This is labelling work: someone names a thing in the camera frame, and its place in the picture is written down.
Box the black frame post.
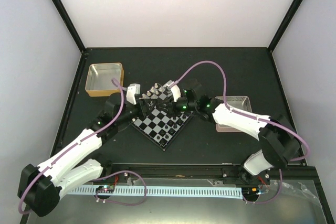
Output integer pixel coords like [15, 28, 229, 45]
[51, 0, 86, 53]
[267, 0, 303, 53]

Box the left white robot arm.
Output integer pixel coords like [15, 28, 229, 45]
[18, 98, 157, 217]

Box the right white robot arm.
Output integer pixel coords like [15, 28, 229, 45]
[157, 80, 301, 184]

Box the light blue cable duct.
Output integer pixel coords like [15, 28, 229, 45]
[68, 185, 243, 199]

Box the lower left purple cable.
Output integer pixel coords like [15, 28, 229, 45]
[96, 170, 148, 206]

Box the gold metal tin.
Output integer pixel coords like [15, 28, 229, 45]
[85, 62, 124, 97]

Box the small green circuit board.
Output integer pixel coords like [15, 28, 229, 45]
[97, 185, 115, 194]

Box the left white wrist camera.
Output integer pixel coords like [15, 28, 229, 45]
[126, 83, 141, 105]

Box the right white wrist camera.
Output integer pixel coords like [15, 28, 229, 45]
[164, 80, 181, 102]

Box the black front rail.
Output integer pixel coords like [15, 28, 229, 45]
[99, 163, 253, 184]

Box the black white chess board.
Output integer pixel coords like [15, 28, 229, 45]
[130, 84, 195, 153]

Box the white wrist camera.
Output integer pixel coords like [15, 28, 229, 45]
[126, 83, 141, 105]
[164, 80, 181, 102]

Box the right black frame post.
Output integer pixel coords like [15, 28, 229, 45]
[267, 0, 303, 53]

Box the left black frame post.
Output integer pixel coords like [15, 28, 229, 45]
[51, 0, 86, 53]

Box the right small circuit board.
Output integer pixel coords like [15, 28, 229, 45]
[241, 187, 269, 196]

